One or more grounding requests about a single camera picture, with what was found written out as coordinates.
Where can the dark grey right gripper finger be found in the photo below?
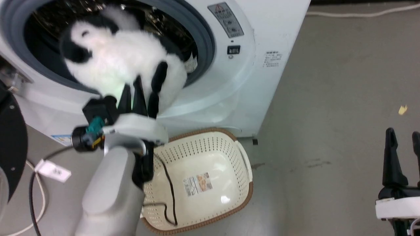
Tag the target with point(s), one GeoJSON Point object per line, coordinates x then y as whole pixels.
{"type": "Point", "coordinates": [392, 164]}
{"type": "Point", "coordinates": [417, 154]}

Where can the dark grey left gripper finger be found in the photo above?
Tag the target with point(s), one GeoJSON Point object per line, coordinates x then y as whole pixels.
{"type": "Point", "coordinates": [139, 98]}
{"type": "Point", "coordinates": [125, 100]}

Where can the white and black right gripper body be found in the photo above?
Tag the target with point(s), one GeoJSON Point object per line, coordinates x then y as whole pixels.
{"type": "Point", "coordinates": [398, 206]}

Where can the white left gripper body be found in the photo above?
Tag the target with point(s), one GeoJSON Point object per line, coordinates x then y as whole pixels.
{"type": "Point", "coordinates": [137, 126]}

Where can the black and white plush panda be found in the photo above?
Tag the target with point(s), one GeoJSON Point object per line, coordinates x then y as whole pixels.
{"type": "Point", "coordinates": [118, 59]}

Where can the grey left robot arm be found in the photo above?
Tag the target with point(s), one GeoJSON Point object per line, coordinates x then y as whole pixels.
{"type": "Point", "coordinates": [108, 196]}

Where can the cream laundry basket brown rim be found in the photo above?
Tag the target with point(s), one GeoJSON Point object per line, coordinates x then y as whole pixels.
{"type": "Point", "coordinates": [210, 164]}

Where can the paper label sticker in basket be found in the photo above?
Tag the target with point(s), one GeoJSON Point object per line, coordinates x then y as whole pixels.
{"type": "Point", "coordinates": [198, 184]}

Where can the white front-load washing machine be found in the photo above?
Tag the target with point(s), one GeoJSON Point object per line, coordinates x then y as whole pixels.
{"type": "Point", "coordinates": [249, 82]}

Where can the round black washing machine door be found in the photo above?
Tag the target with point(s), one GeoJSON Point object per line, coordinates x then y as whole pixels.
{"type": "Point", "coordinates": [11, 141]}

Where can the small yellow scrap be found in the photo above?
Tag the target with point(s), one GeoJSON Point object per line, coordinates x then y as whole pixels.
{"type": "Point", "coordinates": [402, 110]}

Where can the black plug with teal connector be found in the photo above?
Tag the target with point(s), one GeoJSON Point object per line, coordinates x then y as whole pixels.
{"type": "Point", "coordinates": [87, 136]}

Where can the blue and white washer sticker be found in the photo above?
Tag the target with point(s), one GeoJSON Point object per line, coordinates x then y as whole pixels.
{"type": "Point", "coordinates": [62, 139]}

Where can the black door latch socket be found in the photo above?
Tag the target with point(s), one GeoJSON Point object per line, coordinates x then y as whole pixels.
{"type": "Point", "coordinates": [233, 49]}

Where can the grey warning sticker on washer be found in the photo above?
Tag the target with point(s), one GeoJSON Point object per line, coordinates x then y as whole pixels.
{"type": "Point", "coordinates": [225, 19]}

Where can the printed text label on washer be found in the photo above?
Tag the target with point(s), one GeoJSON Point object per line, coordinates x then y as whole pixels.
{"type": "Point", "coordinates": [272, 59]}

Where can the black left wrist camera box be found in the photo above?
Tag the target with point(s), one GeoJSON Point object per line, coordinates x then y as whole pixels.
{"type": "Point", "coordinates": [100, 109]}

